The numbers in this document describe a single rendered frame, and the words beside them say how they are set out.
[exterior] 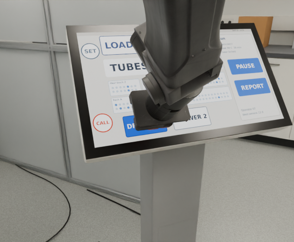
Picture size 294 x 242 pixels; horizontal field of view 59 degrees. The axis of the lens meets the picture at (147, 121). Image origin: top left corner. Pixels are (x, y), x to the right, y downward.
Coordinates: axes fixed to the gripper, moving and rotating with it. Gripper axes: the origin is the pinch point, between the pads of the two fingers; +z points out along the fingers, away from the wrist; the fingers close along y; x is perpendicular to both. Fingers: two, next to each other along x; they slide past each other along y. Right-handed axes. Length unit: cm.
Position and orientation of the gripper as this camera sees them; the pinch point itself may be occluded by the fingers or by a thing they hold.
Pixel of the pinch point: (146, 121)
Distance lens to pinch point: 53.9
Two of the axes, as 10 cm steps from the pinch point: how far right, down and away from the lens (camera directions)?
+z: -2.7, 3.0, 9.1
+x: 2.1, 9.5, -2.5
